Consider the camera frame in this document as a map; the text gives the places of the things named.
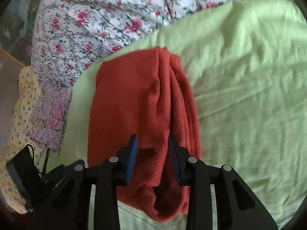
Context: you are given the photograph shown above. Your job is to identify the gold framed floral picture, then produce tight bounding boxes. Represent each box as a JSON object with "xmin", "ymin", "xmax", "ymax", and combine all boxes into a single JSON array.
[{"xmin": 1, "ymin": 0, "xmax": 41, "ymax": 65}]

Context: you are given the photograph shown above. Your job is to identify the green bed sheet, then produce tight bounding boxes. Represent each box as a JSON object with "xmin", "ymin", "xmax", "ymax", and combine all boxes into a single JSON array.
[{"xmin": 48, "ymin": 0, "xmax": 306, "ymax": 229}]

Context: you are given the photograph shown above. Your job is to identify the pink lilac floral pillow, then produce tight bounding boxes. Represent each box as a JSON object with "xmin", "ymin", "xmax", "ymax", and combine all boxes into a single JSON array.
[{"xmin": 26, "ymin": 81, "xmax": 72, "ymax": 156}]

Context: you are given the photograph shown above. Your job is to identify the white rose floral quilt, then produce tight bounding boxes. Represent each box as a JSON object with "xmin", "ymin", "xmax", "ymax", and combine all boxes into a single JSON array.
[{"xmin": 31, "ymin": 0, "xmax": 239, "ymax": 86}]

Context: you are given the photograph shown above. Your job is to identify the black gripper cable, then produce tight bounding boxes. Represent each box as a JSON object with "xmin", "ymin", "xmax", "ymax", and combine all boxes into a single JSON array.
[{"xmin": 43, "ymin": 147, "xmax": 52, "ymax": 176}]

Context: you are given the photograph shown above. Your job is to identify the red knit sweater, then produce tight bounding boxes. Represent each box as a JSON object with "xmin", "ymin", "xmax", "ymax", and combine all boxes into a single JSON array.
[{"xmin": 87, "ymin": 47, "xmax": 202, "ymax": 222}]

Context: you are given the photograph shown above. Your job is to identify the yellow patterned blanket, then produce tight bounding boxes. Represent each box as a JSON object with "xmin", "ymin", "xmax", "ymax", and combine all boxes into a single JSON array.
[{"xmin": 1, "ymin": 66, "xmax": 47, "ymax": 214}]

